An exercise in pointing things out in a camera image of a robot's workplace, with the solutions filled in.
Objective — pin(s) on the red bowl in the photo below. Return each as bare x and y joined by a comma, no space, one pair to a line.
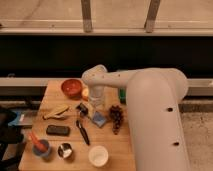
71,87

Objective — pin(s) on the small metal cup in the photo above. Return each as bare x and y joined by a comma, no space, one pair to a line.
65,150

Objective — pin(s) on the blue sponge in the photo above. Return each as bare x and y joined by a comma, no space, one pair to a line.
99,119

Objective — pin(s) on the green tray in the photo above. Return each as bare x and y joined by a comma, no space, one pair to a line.
122,96

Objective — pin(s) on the small black clip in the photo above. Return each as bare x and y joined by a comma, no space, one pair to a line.
82,108

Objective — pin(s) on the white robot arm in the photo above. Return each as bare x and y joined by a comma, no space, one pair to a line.
152,98

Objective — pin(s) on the bunch of dark grapes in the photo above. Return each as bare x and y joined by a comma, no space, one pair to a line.
116,115

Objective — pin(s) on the apple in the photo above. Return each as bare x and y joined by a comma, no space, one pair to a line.
85,94

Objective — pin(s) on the blue cup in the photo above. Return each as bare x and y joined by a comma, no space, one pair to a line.
40,154

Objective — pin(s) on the black handled tool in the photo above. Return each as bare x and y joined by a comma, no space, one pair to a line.
82,131

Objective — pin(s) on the black rectangular case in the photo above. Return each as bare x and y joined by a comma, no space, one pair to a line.
58,130

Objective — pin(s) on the white cup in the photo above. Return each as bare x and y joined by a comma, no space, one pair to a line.
98,156

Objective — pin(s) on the orange carrot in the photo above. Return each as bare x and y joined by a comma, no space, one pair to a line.
37,143

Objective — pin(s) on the black chair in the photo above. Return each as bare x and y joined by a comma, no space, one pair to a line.
8,135

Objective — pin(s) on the banana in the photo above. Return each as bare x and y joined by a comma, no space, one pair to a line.
56,113

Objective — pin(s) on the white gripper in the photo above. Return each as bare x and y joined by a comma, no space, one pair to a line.
96,98

